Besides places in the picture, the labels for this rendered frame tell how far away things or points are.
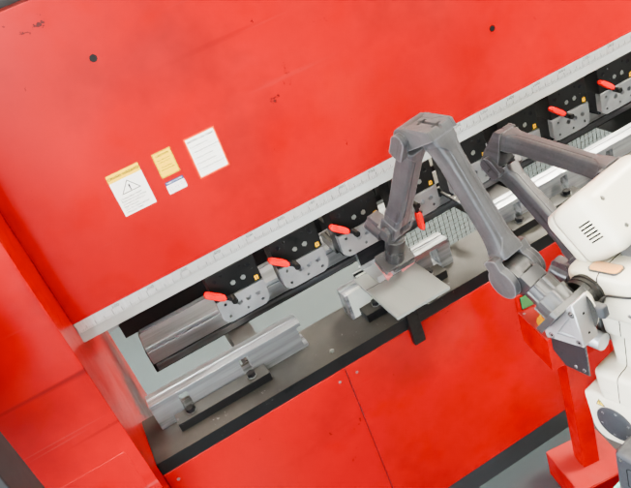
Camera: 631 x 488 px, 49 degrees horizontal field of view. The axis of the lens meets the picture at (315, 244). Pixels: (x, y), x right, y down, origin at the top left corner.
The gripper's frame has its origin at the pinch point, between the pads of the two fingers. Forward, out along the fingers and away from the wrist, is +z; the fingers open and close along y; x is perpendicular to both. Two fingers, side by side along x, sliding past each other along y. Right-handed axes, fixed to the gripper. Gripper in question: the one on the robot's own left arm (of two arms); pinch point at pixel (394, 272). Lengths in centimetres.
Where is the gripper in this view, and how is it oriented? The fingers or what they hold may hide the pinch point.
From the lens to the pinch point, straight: 207.7
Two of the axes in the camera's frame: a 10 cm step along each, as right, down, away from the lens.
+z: 0.8, 5.5, 8.3
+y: -8.5, 4.7, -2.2
